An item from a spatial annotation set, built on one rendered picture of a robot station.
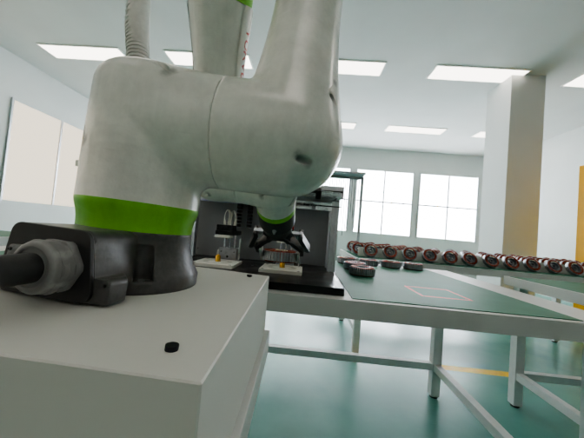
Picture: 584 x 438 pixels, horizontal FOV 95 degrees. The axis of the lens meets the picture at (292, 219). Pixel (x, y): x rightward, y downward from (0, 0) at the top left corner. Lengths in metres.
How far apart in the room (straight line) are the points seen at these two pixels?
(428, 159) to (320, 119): 8.09
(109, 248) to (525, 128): 4.94
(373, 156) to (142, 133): 7.67
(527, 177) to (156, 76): 4.74
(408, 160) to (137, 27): 6.87
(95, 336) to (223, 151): 0.18
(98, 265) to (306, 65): 0.28
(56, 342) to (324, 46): 0.36
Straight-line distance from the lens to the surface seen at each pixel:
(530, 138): 5.00
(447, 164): 8.53
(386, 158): 7.97
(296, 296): 0.76
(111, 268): 0.29
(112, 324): 0.24
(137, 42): 2.62
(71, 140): 7.15
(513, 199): 4.70
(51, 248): 0.27
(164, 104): 0.31
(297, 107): 0.29
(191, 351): 0.19
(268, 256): 0.84
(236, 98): 0.30
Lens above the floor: 0.93
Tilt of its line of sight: 2 degrees up
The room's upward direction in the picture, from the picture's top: 5 degrees clockwise
